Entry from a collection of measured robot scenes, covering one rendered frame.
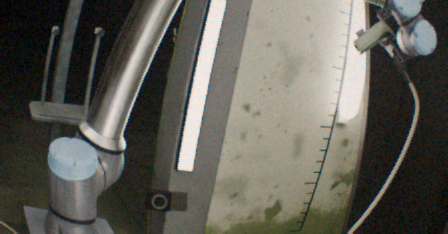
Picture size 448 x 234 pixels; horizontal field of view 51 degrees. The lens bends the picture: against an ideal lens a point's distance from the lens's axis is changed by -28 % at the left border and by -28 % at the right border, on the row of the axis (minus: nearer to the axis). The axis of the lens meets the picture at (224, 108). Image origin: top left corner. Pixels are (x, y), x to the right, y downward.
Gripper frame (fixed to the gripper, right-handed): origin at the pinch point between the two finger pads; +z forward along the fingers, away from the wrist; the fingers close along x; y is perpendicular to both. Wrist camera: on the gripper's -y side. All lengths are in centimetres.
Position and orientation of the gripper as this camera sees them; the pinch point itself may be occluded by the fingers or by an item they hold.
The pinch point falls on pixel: (385, 37)
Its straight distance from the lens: 169.4
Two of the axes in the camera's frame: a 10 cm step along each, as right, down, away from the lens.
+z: -0.5, -0.4, 10.0
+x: 8.1, -5.9, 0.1
